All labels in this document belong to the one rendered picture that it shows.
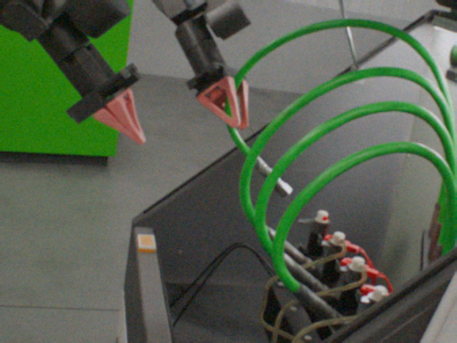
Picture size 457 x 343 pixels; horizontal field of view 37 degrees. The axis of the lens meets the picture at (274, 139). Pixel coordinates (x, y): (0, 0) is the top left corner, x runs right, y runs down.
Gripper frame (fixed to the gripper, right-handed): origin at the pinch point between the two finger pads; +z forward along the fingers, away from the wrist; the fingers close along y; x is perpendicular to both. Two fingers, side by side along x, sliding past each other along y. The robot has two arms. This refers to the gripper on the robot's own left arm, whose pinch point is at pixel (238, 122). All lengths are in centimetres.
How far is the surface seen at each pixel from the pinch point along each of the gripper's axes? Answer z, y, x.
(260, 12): -299, 562, 142
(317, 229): 21.8, 0.7, -3.0
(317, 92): 8.3, -14.7, -17.9
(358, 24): -2.5, 1.0, -25.0
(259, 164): 7.0, 3.3, 1.4
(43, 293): -32, 120, 160
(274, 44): -6.9, -1.7, -12.3
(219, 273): 15.4, 25.3, 29.5
